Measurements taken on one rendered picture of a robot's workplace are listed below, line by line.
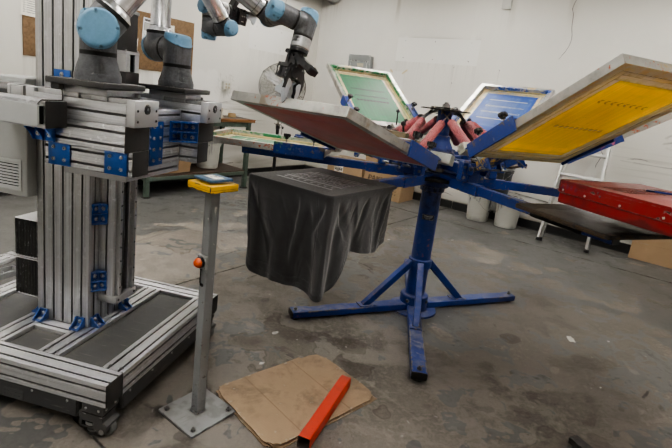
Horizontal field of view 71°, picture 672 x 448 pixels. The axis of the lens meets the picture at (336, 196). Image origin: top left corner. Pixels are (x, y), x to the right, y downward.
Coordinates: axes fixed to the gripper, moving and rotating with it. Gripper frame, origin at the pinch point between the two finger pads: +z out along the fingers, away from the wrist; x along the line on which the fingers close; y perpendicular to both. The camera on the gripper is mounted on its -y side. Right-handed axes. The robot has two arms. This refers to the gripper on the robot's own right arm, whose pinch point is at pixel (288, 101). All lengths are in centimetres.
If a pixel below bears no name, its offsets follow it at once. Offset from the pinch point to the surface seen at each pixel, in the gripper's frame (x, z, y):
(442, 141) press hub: -134, -22, -4
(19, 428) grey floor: 36, 142, 48
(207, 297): 2, 79, 10
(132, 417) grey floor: 6, 133, 26
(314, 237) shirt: -18, 46, -16
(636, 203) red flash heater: -52, 4, -112
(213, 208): 11.1, 45.6, 10.0
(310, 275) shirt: -23, 61, -16
